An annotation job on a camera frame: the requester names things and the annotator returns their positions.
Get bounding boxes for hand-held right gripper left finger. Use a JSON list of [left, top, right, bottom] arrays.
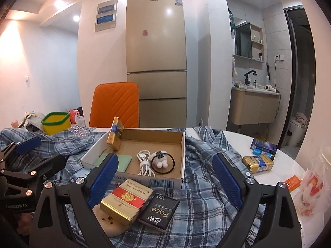
[[31, 153, 119, 248]]

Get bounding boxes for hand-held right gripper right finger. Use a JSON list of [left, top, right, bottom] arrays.
[[212, 153, 302, 248]]

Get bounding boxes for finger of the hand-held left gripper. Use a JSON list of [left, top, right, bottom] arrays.
[[0, 136, 42, 161], [5, 154, 68, 186]]

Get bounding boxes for red and gold cigarette pack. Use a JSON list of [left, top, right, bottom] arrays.
[[100, 178, 155, 226]]

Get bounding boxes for round wooden trinket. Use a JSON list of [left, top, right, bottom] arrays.
[[93, 207, 130, 237]]

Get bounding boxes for white charging cable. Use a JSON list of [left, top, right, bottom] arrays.
[[137, 150, 156, 178]]

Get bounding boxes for gold and blue cigarette pack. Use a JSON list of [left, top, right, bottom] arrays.
[[242, 154, 274, 173], [107, 117, 124, 151]]

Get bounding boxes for black hair tie white pompoms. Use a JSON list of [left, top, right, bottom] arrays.
[[150, 151, 176, 175]]

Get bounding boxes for black tissue pack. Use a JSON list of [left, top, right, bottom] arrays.
[[138, 193, 180, 231]]

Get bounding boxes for cardboard box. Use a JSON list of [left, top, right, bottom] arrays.
[[81, 128, 186, 190]]

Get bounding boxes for person's left hand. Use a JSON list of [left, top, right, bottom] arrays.
[[16, 213, 33, 235]]

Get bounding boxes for pile of beige clothes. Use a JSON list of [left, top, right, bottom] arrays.
[[19, 111, 46, 133]]

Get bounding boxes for yellow bin green rim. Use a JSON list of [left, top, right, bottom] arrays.
[[41, 112, 71, 136]]

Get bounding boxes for blue plaid blanket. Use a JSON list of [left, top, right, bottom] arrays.
[[0, 125, 261, 248]]

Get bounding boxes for pill blister sheet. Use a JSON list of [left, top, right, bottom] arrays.
[[68, 125, 91, 138]]

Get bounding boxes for dark blue cigarette pack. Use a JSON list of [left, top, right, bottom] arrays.
[[250, 138, 277, 155]]

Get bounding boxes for red plastic bag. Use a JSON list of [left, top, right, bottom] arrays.
[[68, 108, 81, 124]]

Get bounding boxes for small orange packet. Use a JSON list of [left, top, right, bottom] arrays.
[[284, 176, 302, 192]]

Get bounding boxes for orange quilted chair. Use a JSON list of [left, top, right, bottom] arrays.
[[89, 82, 139, 129]]

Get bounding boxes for beige vanity cabinet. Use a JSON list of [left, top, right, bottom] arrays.
[[230, 86, 280, 126]]

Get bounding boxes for white plastic bag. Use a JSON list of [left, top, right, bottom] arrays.
[[292, 147, 331, 219]]

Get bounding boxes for white toilet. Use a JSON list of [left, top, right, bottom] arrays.
[[287, 112, 309, 148]]

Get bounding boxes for black faucet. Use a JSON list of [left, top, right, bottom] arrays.
[[243, 70, 257, 86]]

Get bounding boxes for black framed glass door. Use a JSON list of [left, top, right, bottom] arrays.
[[283, 5, 316, 150]]

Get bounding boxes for gold three-door fridge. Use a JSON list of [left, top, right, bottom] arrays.
[[126, 0, 187, 129]]

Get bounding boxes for bathroom mirror cabinet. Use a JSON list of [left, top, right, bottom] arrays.
[[234, 22, 252, 57]]

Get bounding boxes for beige wall shelf niche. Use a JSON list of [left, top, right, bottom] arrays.
[[250, 23, 264, 62]]

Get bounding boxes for grey wall electrical panel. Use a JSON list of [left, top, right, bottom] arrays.
[[95, 0, 118, 32]]

